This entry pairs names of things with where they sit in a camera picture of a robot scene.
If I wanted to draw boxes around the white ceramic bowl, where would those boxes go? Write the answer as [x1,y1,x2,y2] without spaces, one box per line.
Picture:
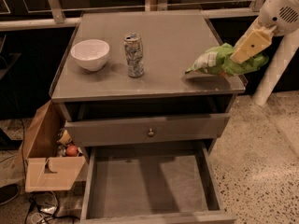
[71,39,110,71]

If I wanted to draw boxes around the patterned drink can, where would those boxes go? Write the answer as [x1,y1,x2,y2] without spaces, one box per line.
[123,33,144,77]

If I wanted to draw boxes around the grey top drawer with knob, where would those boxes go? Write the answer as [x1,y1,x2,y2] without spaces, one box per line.
[65,113,230,147]

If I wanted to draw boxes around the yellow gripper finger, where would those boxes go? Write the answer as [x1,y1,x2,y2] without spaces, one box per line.
[230,27,274,63]
[235,18,260,49]

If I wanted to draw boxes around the white diagonal pole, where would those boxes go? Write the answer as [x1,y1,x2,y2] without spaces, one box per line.
[252,29,299,106]

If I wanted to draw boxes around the tan item in box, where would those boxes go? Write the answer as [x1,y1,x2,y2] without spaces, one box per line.
[57,129,72,146]

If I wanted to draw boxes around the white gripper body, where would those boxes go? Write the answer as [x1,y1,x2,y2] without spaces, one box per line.
[258,0,299,36]

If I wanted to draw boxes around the grey drawer cabinet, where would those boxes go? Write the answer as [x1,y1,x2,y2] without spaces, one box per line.
[49,9,249,154]

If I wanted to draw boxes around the open grey middle drawer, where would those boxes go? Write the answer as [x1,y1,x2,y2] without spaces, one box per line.
[80,141,236,224]

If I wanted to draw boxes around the green rice chip bag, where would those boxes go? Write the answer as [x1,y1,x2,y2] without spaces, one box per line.
[185,43,269,77]

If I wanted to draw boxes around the red apple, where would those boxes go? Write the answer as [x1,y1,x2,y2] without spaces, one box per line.
[65,145,78,157]

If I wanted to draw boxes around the metal window frame rail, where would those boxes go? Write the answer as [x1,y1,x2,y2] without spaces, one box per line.
[0,0,299,32]

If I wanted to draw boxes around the brown cardboard box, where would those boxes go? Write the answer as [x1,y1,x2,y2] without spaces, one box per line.
[14,101,86,192]

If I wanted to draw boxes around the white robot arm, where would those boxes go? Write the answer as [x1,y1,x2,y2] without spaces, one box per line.
[230,0,299,63]

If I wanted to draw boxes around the black cables on floor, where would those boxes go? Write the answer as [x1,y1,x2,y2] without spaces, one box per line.
[23,191,81,224]

